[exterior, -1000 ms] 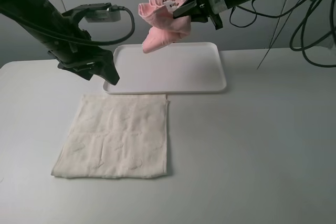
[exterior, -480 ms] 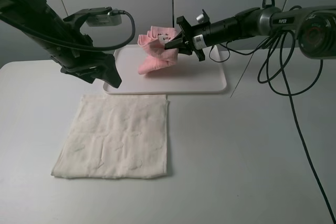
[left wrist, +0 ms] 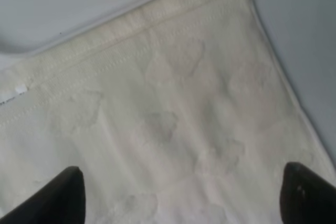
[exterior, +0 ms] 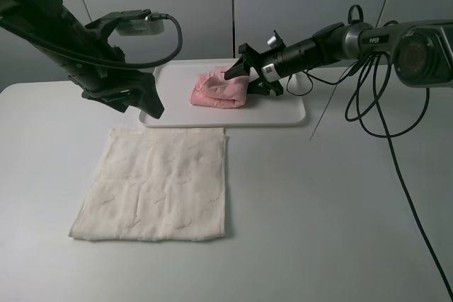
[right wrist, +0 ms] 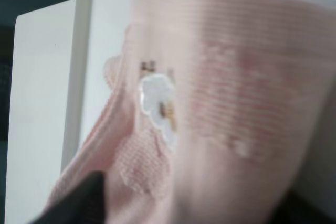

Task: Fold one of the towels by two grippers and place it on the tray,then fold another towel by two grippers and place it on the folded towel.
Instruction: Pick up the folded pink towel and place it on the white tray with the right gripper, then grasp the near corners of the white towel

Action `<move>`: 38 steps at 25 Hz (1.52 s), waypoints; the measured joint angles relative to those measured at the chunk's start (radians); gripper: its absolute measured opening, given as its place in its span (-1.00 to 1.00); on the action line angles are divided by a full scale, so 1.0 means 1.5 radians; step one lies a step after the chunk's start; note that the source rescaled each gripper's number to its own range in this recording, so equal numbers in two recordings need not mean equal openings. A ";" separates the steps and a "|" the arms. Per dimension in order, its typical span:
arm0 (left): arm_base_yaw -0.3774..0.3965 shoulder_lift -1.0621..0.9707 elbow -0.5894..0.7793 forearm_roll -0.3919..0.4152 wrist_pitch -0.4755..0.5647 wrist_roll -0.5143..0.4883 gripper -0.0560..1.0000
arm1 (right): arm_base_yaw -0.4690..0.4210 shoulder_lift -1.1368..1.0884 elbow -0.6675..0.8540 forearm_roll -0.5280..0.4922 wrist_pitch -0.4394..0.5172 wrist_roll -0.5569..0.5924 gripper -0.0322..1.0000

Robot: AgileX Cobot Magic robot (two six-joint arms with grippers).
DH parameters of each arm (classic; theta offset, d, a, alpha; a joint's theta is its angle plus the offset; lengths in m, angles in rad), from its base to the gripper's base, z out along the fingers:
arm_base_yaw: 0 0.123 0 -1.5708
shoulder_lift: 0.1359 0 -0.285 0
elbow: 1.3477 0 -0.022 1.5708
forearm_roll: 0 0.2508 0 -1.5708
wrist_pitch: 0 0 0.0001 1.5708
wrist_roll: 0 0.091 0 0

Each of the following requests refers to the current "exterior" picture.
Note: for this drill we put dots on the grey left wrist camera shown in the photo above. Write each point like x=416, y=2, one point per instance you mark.
x=139, y=22

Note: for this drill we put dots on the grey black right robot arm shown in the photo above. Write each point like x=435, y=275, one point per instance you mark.
x=420, y=52

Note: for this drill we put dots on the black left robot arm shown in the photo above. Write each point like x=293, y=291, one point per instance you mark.
x=52, y=22

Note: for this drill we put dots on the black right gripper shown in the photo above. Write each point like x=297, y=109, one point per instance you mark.
x=264, y=65

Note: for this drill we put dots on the cream white towel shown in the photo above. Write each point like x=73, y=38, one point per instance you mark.
x=156, y=184

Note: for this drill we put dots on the pink towel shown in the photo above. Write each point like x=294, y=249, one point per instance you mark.
x=214, y=91

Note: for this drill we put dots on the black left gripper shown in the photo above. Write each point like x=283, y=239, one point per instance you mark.
x=116, y=88

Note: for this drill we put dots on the white rectangular plastic tray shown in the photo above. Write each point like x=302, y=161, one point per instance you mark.
x=175, y=82

